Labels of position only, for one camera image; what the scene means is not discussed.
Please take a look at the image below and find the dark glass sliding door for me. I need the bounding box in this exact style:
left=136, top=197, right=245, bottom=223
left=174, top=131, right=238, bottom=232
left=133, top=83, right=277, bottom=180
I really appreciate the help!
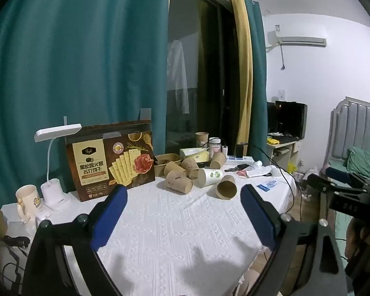
left=165, top=0, right=254, bottom=155

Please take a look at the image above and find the narrow teal curtain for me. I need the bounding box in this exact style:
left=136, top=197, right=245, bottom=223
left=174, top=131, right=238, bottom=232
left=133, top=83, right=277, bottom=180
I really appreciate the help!
left=239, top=0, right=269, bottom=157

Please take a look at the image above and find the pale green tissue box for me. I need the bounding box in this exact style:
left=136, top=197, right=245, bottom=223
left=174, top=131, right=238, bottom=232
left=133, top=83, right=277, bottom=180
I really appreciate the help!
left=179, top=147, right=210, bottom=163

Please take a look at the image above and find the white patterned tablecloth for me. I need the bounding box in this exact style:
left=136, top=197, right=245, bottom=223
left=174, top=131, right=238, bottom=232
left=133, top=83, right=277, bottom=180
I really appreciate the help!
left=61, top=157, right=297, bottom=296

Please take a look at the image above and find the green pillow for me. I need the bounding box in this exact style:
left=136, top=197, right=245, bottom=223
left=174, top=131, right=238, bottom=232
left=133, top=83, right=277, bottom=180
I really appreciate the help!
left=347, top=146, right=370, bottom=177

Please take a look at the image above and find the black computer monitor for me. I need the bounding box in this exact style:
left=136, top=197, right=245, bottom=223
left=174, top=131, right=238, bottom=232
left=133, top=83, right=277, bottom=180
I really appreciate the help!
left=267, top=100, right=308, bottom=140

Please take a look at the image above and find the white paper cup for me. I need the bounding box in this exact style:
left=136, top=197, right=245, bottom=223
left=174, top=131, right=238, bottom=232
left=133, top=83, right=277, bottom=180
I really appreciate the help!
left=197, top=168, right=224, bottom=188

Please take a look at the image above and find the kraft paper cup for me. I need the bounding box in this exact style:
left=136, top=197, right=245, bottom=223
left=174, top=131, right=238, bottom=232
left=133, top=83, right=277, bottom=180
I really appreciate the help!
left=165, top=169, right=194, bottom=195
left=164, top=161, right=187, bottom=178
left=181, top=157, right=201, bottom=180
left=215, top=174, right=238, bottom=201
left=210, top=151, right=228, bottom=170

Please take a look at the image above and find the white paper packet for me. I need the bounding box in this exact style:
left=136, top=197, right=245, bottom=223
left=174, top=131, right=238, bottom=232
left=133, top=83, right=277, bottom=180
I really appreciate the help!
left=239, top=160, right=279, bottom=178

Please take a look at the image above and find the yellow curtain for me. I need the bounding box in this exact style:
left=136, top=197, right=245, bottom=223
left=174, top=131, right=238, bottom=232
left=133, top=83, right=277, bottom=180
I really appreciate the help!
left=223, top=0, right=254, bottom=149

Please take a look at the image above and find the white air conditioner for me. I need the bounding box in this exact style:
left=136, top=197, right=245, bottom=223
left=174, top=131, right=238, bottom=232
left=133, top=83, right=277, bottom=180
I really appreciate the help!
left=266, top=24, right=328, bottom=49

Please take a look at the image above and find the brown cracker box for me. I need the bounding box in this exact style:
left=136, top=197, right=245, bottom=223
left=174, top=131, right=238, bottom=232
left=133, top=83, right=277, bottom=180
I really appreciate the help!
left=65, top=119, right=156, bottom=203

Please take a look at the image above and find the brown cup with white rim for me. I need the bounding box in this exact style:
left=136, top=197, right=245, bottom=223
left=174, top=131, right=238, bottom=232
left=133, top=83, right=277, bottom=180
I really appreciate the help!
left=195, top=132, right=210, bottom=148

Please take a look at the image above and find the jar with white lid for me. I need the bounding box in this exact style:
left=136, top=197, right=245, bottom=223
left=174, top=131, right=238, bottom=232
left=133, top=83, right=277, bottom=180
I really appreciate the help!
left=208, top=137, right=222, bottom=155

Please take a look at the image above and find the cream ceramic mug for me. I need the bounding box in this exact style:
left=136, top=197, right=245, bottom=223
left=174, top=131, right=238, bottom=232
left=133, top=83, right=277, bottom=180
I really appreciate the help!
left=15, top=185, right=43, bottom=223

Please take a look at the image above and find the grey padded headboard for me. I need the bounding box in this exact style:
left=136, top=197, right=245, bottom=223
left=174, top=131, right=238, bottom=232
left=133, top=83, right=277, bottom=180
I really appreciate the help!
left=330, top=96, right=370, bottom=167

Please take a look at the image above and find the person's right hand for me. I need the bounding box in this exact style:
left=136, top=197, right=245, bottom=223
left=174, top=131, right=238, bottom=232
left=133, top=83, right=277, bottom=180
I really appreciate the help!
left=346, top=218, right=370, bottom=255

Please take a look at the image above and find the kraft paper bowl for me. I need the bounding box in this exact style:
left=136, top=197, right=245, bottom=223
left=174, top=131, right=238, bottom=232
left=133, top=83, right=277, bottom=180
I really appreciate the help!
left=154, top=153, right=183, bottom=175

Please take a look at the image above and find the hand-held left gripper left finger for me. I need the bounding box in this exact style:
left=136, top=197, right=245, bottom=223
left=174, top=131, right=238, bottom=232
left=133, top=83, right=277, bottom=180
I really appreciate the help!
left=21, top=185, right=128, bottom=296

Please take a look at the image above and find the white desk lamp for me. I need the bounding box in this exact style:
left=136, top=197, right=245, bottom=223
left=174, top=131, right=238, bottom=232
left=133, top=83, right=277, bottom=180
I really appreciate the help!
left=34, top=115, right=82, bottom=212

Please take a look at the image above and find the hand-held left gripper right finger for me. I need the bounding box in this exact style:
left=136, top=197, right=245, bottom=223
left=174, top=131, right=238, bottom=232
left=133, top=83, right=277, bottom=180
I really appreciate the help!
left=234, top=184, right=349, bottom=296

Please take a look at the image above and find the white computer desk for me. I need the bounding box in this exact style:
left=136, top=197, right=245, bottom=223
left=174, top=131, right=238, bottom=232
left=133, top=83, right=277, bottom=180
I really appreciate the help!
left=267, top=135, right=305, bottom=174

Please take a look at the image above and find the large teal curtain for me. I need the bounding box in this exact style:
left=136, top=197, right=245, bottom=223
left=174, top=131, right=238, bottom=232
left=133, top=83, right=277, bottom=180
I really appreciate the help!
left=0, top=0, right=173, bottom=211

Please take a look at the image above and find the long black power cable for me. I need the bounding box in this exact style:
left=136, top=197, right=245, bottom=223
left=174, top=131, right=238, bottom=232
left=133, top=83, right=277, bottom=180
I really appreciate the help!
left=249, top=144, right=297, bottom=214

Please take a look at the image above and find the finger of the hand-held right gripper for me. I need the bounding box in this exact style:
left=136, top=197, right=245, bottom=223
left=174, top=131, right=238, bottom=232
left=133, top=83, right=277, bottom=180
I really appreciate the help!
left=307, top=173, right=370, bottom=194

